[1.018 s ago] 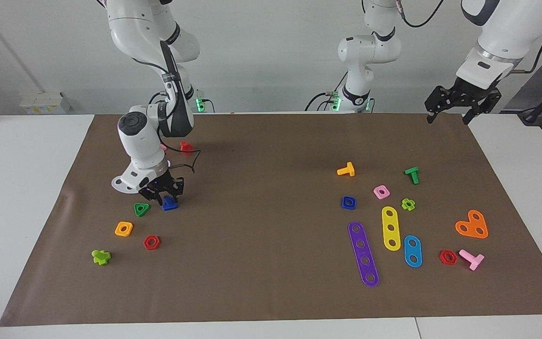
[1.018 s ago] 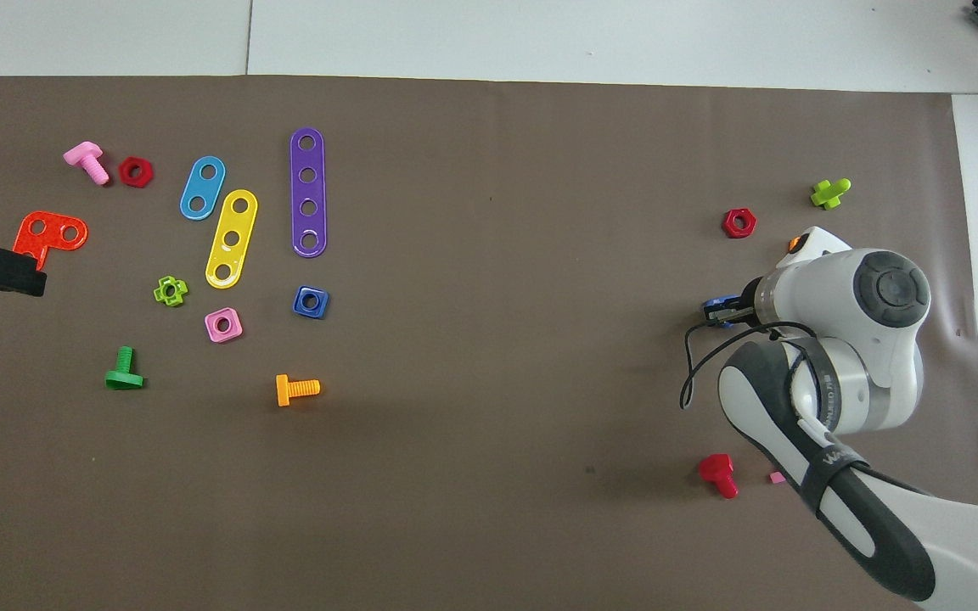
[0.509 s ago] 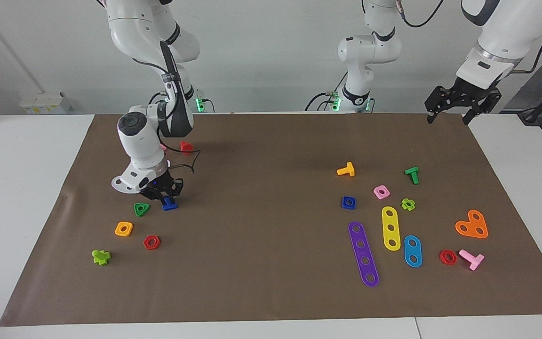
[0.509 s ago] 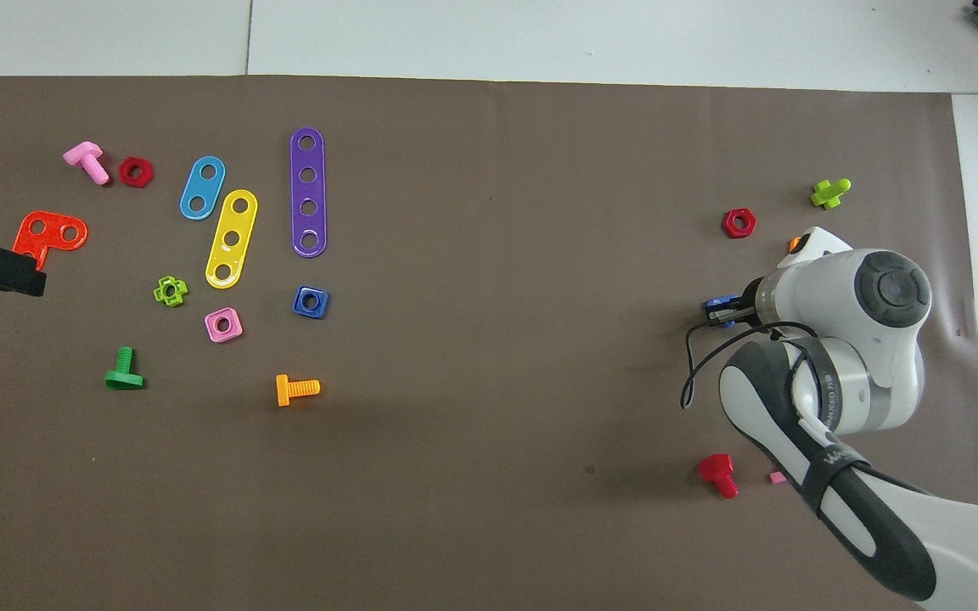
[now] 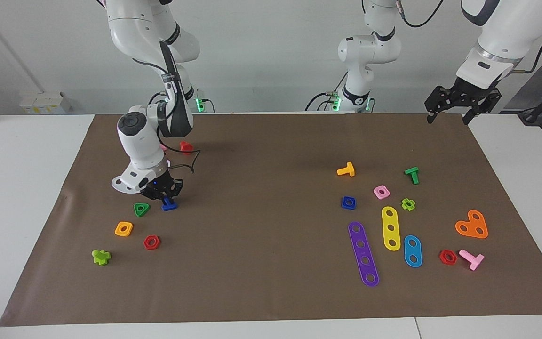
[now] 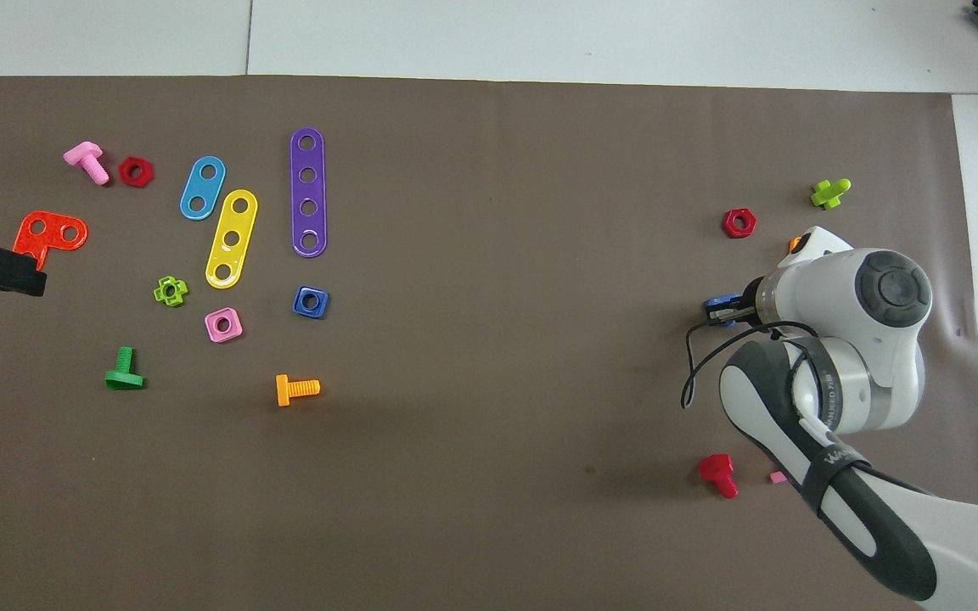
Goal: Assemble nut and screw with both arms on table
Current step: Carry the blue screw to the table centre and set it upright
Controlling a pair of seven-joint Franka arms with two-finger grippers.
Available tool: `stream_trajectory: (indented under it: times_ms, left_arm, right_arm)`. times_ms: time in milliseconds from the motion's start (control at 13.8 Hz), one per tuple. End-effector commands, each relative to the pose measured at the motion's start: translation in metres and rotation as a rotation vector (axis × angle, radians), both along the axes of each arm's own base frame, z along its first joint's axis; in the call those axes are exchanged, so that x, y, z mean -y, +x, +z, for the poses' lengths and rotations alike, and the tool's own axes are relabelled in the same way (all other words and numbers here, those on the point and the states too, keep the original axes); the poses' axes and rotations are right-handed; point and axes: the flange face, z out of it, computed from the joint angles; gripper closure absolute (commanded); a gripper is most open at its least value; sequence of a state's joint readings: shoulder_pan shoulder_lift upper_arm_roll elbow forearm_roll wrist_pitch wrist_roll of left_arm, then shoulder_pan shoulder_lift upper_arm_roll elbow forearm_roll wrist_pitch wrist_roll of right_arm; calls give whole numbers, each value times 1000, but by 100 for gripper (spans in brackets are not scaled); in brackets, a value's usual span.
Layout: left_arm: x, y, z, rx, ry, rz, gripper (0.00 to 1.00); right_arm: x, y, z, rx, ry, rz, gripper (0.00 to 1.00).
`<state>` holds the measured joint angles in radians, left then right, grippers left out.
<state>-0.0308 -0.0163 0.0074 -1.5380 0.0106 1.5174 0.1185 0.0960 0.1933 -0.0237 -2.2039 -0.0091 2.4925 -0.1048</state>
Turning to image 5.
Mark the blue triangle-head toy screw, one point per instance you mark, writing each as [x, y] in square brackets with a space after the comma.
[169, 205]

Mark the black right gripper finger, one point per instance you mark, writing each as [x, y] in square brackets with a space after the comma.
[178, 187]
[161, 196]

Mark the brown table mat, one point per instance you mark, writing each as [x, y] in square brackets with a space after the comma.
[261, 235]

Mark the orange toy screw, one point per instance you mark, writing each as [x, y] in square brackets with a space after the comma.
[348, 170]

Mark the lime flower toy nut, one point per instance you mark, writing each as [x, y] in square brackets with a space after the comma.
[405, 207]

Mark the purple four-hole strip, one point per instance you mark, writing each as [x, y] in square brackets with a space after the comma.
[363, 252]

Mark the white power strip box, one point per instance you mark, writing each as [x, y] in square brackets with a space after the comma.
[45, 102]

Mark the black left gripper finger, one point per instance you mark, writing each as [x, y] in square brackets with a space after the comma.
[438, 99]
[490, 101]

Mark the pink square toy nut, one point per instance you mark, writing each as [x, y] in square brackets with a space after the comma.
[377, 194]

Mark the red toy screw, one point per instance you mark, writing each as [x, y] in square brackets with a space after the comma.
[186, 149]

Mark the green toy screw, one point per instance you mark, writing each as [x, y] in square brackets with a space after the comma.
[413, 174]

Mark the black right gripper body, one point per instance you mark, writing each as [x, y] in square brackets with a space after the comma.
[158, 186]

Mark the red hexagon toy nut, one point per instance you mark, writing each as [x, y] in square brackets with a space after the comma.
[442, 258]
[147, 244]

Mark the lime cross-head toy screw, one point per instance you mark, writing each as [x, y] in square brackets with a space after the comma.
[100, 258]

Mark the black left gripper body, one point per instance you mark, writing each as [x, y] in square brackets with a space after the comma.
[468, 92]

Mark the green triangle toy nut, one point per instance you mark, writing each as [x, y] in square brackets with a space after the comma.
[136, 207]

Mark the blue square toy nut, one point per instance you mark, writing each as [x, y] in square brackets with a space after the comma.
[344, 206]

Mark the yellow three-hole strip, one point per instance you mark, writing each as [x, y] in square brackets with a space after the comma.
[390, 220]

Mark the blue two-hole strip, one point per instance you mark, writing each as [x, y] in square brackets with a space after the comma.
[412, 251]

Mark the white curved five-hole plate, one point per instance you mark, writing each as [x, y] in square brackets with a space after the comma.
[115, 185]

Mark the orange heart three-hole plate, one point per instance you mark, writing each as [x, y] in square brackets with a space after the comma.
[472, 226]

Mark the orange square toy nut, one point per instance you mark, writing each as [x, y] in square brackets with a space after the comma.
[118, 230]

